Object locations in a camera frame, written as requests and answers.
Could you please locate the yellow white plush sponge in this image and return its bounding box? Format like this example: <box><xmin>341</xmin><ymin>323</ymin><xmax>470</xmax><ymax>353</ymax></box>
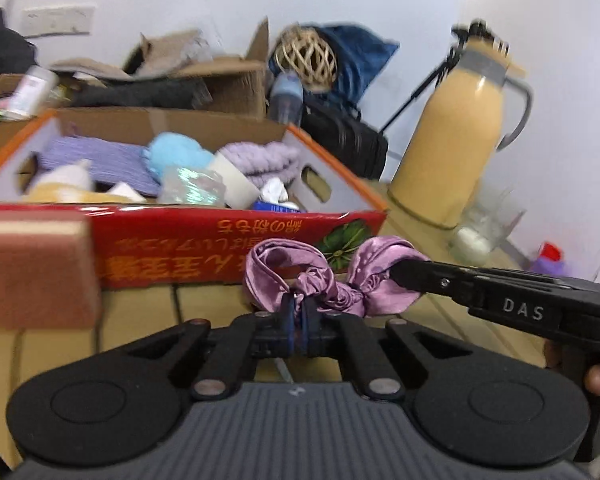
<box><xmin>22</xmin><ymin>159</ymin><xmax>99</xmax><ymax>205</ymax></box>

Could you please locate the blue baby bottle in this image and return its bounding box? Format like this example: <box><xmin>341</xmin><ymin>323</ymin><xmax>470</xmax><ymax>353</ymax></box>
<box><xmin>268</xmin><ymin>70</ymin><xmax>305</xmax><ymax>126</ymax></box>

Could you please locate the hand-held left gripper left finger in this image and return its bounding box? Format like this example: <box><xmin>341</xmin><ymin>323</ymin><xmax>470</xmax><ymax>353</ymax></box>
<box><xmin>124</xmin><ymin>292</ymin><xmax>298</xmax><ymax>402</ymax></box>

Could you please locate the beige burlap cloth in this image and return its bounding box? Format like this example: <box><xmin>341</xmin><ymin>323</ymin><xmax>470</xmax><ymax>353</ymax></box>
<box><xmin>49</xmin><ymin>29</ymin><xmax>214</xmax><ymax>81</ymax></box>

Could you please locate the black trolley bag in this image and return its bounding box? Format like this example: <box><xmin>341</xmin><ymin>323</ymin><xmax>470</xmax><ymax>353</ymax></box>
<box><xmin>0</xmin><ymin>7</ymin><xmax>39</xmax><ymax>86</ymax></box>

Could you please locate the black carry case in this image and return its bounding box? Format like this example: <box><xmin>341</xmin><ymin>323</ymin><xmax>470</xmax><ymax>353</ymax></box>
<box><xmin>299</xmin><ymin>94</ymin><xmax>390</xmax><ymax>181</ymax></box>

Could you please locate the clear plastic item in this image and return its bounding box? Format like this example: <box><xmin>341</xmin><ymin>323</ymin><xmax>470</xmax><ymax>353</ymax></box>
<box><xmin>158</xmin><ymin>164</ymin><xmax>227</xmax><ymax>209</ymax></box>

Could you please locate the purple ribbed cloth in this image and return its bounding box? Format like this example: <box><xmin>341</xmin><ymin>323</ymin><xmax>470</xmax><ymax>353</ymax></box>
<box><xmin>37</xmin><ymin>135</ymin><xmax>161</xmax><ymax>199</ymax></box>

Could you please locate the white plastic bottle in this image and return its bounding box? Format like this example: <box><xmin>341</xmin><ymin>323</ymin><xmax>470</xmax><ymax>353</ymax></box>
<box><xmin>7</xmin><ymin>64</ymin><xmax>61</xmax><ymax>120</ymax></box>

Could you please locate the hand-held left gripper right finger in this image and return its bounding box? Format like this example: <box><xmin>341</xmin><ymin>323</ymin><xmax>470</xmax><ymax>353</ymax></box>
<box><xmin>300</xmin><ymin>298</ymin><xmax>462</xmax><ymax>402</ymax></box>

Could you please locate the red cardboard box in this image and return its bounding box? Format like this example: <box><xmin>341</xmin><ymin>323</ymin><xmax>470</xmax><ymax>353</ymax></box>
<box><xmin>0</xmin><ymin>107</ymin><xmax>389</xmax><ymax>292</ymax></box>

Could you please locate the orange sponge block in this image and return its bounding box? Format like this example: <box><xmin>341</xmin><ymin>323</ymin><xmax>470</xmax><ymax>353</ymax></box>
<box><xmin>0</xmin><ymin>204</ymin><xmax>104</xmax><ymax>331</ymax></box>

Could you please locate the white candle glass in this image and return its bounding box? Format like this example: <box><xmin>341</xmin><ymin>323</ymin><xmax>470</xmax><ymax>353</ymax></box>
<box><xmin>447</xmin><ymin>224</ymin><xmax>496</xmax><ymax>266</ymax></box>

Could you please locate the white crumpled tissue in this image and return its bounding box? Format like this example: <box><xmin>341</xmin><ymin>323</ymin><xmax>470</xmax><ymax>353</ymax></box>
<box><xmin>259</xmin><ymin>177</ymin><xmax>289</xmax><ymax>204</ymax></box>

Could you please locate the white triangular sponge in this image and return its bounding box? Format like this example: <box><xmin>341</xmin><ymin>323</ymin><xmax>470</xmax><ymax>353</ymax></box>
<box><xmin>107</xmin><ymin>181</ymin><xmax>149</xmax><ymax>205</ymax></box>

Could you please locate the yellow thermos jug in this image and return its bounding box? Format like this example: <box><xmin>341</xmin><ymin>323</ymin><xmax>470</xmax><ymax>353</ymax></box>
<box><xmin>387</xmin><ymin>22</ymin><xmax>535</xmax><ymax>231</ymax></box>

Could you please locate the black camera tripod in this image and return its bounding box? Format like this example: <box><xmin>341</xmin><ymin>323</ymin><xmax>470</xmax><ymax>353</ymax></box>
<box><xmin>379</xmin><ymin>19</ymin><xmax>483</xmax><ymax>134</ymax></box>

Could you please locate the black folded cloth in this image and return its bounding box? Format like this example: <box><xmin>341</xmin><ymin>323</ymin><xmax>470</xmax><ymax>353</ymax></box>
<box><xmin>72</xmin><ymin>79</ymin><xmax>214</xmax><ymax>110</ymax></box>

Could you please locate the purple satin scrunchie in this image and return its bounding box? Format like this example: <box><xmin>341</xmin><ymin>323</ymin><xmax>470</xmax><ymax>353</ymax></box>
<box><xmin>244</xmin><ymin>234</ymin><xmax>432</xmax><ymax>319</ymax></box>

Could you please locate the brown box with handle hole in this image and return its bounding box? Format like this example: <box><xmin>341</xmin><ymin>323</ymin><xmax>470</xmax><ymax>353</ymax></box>
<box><xmin>0</xmin><ymin>73</ymin><xmax>81</xmax><ymax>162</ymax></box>

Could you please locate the wicker ball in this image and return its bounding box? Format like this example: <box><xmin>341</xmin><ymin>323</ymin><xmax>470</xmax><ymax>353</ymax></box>
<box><xmin>273</xmin><ymin>29</ymin><xmax>339</xmax><ymax>92</ymax></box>

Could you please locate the open brown cardboard box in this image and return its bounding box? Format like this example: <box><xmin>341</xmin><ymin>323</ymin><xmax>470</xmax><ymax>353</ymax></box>
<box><xmin>124</xmin><ymin>17</ymin><xmax>272</xmax><ymax>119</ymax></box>

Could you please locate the white wall outlet row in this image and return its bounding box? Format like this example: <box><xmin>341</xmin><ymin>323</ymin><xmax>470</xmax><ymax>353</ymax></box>
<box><xmin>20</xmin><ymin>3</ymin><xmax>97</xmax><ymax>39</ymax></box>

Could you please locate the lavender knitted cloth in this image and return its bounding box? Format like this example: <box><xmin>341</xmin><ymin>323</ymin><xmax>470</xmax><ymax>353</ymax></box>
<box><xmin>214</xmin><ymin>140</ymin><xmax>301</xmax><ymax>189</ymax></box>

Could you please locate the clear glass cup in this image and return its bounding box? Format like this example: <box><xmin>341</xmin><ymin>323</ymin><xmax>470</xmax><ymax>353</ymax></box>
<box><xmin>472</xmin><ymin>187</ymin><xmax>527</xmax><ymax>254</ymax></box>

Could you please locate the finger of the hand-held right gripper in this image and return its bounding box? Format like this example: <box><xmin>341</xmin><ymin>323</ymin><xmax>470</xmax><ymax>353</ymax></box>
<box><xmin>389</xmin><ymin>255</ymin><xmax>482</xmax><ymax>307</ymax></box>

